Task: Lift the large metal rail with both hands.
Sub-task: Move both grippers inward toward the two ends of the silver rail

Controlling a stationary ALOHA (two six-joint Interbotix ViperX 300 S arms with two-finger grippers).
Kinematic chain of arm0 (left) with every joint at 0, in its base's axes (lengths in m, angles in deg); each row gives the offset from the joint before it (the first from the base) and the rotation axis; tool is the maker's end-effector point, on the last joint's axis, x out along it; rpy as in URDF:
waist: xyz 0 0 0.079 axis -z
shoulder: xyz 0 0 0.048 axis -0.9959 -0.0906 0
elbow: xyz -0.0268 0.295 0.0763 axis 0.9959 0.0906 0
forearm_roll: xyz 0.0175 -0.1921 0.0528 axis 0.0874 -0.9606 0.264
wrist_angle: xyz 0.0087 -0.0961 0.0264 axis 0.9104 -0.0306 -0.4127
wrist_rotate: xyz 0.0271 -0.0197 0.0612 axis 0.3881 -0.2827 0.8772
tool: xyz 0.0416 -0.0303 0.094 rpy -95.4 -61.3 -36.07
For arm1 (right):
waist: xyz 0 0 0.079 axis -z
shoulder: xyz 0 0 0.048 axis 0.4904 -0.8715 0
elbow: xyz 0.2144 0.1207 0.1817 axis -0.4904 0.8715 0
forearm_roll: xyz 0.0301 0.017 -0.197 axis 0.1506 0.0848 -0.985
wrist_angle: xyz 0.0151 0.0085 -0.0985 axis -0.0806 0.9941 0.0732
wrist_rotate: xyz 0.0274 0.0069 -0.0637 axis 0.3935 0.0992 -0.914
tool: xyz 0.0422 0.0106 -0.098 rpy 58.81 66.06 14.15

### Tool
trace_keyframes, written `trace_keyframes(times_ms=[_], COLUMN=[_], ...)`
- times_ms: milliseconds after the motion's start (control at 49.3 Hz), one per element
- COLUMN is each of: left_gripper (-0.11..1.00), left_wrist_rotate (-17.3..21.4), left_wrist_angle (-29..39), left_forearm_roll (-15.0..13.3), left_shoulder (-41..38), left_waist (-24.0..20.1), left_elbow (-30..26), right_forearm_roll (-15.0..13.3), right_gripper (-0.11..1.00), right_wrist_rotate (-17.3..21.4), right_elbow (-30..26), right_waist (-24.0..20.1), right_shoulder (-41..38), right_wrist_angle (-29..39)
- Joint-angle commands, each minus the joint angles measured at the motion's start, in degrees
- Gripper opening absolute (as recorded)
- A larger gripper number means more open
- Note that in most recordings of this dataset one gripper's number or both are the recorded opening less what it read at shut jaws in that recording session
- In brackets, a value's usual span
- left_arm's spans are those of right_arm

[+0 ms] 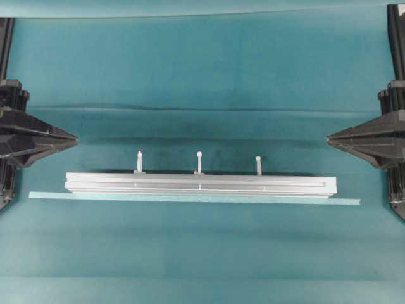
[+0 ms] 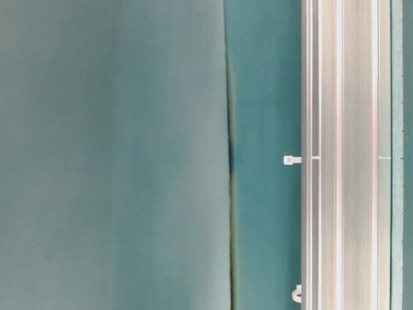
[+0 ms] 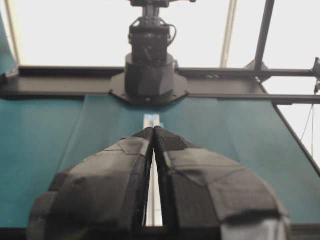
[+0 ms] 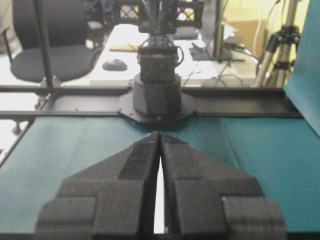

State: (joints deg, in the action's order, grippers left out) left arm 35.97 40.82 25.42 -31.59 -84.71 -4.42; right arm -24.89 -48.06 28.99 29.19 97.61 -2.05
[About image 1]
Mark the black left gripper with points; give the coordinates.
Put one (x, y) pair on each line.
(25, 139)

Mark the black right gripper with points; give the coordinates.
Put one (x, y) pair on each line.
(379, 141)

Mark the large silver metal rail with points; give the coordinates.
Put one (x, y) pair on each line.
(201, 185)

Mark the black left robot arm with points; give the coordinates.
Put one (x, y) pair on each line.
(12, 96)

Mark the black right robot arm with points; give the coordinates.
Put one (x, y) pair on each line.
(392, 99)

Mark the teal angle strip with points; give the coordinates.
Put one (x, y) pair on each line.
(185, 198)

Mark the black right frame post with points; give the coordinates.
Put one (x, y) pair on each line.
(395, 27)

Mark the black frame post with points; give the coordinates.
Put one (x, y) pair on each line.
(395, 27)
(6, 33)

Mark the black left frame post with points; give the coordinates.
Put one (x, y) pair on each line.
(6, 33)

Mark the white right cable tie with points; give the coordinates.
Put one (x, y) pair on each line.
(259, 171)

